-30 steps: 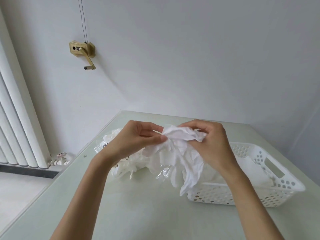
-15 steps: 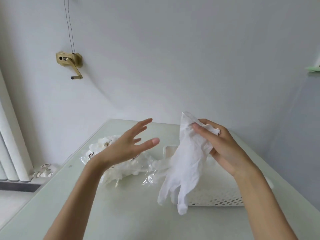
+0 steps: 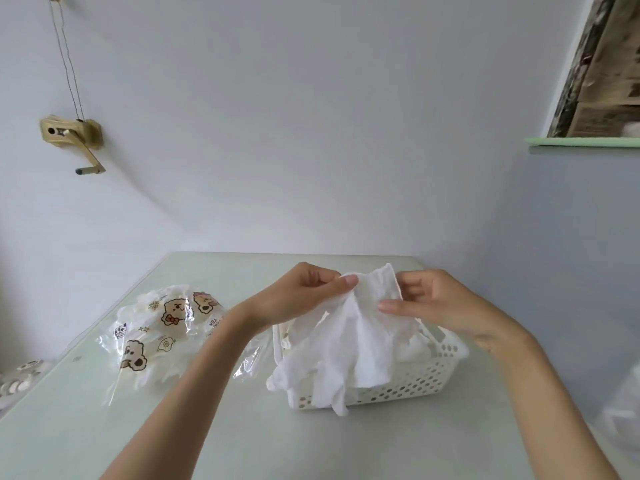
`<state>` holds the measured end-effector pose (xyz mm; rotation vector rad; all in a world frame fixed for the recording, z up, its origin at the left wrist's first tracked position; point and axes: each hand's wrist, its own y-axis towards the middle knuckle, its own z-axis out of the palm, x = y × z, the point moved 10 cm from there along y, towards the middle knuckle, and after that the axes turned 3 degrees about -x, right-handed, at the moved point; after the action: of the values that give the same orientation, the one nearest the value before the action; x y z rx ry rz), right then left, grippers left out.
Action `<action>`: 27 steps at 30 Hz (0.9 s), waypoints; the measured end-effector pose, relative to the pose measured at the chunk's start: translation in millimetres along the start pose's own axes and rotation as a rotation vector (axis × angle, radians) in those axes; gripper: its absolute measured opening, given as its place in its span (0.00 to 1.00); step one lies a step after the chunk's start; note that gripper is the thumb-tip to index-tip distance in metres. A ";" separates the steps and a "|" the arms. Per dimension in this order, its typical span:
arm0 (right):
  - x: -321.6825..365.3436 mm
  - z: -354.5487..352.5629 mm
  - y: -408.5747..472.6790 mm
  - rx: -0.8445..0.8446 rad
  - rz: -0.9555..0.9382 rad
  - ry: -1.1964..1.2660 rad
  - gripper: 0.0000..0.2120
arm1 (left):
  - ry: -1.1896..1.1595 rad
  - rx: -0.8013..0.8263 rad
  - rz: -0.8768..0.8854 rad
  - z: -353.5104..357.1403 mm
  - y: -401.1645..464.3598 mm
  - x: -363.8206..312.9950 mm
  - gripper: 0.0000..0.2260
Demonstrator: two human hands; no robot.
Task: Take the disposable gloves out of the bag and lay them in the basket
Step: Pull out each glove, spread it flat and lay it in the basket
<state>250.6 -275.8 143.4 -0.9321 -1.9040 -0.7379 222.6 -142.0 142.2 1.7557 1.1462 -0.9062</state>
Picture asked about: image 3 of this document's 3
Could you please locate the person's left forearm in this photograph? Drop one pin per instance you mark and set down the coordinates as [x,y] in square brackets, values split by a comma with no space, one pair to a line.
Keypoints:
[185,409]

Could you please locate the person's right forearm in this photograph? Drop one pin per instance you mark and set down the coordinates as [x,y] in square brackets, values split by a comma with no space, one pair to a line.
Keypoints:
[550,414]

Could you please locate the pale green shelf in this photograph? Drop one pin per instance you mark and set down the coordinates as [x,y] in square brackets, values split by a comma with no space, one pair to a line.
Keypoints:
[585,142]

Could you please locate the brass wall crank winch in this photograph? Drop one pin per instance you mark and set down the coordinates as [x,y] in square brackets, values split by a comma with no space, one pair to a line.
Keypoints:
[90,132]

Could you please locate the white perforated plastic basket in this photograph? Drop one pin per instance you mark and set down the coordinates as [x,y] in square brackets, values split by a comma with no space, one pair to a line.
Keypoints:
[425,379]

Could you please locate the person's left hand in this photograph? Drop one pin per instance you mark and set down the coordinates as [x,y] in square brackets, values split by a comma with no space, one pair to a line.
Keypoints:
[290,299]

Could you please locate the white cotton glove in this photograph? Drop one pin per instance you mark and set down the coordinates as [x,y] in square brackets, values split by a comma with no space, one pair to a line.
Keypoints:
[345,344]

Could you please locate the clear bear-print plastic bag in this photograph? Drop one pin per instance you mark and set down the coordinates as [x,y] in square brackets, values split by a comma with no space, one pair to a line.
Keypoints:
[175,304]

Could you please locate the person's right hand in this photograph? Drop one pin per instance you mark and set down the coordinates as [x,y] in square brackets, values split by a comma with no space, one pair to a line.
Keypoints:
[450,304]

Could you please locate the white radiator valve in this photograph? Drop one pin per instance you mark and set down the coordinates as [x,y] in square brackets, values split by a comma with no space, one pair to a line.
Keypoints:
[20,379]

